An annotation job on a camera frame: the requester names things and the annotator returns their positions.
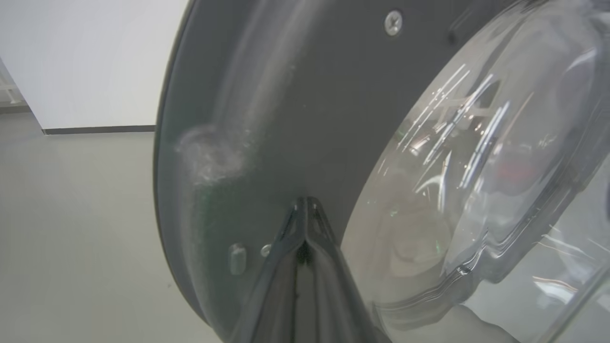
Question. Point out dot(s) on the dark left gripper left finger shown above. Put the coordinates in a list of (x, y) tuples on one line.
[(271, 295)]

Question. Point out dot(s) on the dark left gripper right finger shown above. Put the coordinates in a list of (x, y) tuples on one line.
[(338, 295)]

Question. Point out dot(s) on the grey washing machine door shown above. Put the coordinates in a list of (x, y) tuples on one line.
[(310, 119)]

